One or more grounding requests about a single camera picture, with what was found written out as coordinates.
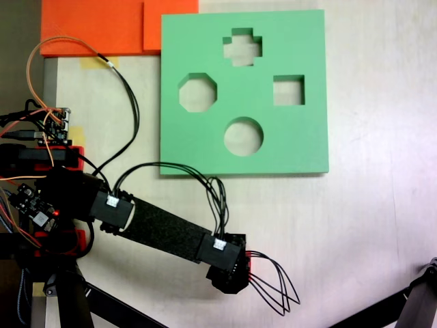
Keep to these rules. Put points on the notched black tripod leg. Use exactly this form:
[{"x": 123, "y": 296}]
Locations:
[{"x": 421, "y": 297}]

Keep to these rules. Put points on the large orange flat block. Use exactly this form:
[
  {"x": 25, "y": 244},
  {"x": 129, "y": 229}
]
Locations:
[{"x": 92, "y": 27}]

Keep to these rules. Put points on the black circuit board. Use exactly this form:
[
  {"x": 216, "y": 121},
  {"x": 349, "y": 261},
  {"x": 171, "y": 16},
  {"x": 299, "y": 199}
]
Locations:
[{"x": 32, "y": 205}]

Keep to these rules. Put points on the yellow masking tape piece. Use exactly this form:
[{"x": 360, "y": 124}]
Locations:
[
  {"x": 78, "y": 131},
  {"x": 38, "y": 289},
  {"x": 90, "y": 63}
]

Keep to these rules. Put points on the red square block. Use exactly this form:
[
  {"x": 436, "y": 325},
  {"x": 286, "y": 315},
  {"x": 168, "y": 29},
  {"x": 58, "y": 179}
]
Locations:
[{"x": 251, "y": 266}]

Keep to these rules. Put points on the red and black table clamp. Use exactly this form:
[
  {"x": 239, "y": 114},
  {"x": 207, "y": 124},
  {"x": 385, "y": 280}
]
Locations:
[
  {"x": 51, "y": 247},
  {"x": 51, "y": 155}
]

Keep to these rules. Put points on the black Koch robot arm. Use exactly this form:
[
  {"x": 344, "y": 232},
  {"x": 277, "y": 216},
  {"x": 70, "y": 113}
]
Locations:
[{"x": 160, "y": 225}]

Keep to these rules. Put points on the black USB plug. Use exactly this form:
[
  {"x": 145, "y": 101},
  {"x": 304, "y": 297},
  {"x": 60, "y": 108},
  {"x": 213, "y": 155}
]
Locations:
[{"x": 24, "y": 134}]

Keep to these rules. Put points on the green shape sorter board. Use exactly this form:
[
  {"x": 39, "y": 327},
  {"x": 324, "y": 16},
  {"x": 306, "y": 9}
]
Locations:
[{"x": 293, "y": 147}]

